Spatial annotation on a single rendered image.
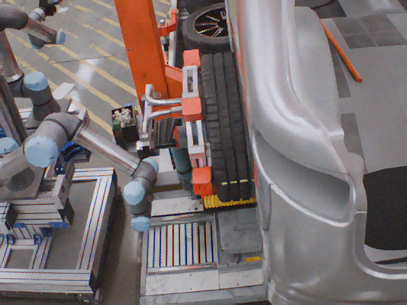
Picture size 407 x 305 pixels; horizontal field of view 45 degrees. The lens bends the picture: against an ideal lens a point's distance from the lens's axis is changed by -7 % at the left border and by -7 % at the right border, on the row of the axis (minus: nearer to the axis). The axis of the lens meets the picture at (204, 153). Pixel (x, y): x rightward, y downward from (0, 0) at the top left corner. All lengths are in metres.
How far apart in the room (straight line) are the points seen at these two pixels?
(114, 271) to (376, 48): 1.83
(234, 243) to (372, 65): 1.11
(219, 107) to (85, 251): 1.20
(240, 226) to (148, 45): 1.03
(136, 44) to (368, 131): 1.19
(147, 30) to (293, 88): 1.46
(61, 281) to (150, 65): 1.19
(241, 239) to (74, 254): 0.90
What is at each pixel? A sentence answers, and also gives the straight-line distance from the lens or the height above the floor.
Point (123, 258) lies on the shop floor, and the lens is 3.03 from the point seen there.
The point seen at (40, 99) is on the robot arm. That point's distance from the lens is 2.69.
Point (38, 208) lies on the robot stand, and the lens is 2.47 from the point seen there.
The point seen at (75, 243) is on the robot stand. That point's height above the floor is 0.21.
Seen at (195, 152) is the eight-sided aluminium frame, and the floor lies 0.96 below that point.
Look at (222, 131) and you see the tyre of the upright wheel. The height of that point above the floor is 1.05.
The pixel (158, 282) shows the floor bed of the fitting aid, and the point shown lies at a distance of 2.79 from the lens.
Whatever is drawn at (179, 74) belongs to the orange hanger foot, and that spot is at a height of 0.81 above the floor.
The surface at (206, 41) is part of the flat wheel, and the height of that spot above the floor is 0.50.
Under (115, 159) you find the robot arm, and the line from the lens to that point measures 2.00.
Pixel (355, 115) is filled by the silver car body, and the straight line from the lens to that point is 2.17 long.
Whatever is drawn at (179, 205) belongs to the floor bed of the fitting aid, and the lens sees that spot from 3.10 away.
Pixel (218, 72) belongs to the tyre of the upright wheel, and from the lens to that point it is 2.11.
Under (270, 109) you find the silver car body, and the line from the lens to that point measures 1.18.
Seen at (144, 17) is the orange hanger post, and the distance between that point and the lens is 2.52.
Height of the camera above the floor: 2.35
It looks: 42 degrees down
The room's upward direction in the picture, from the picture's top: 10 degrees counter-clockwise
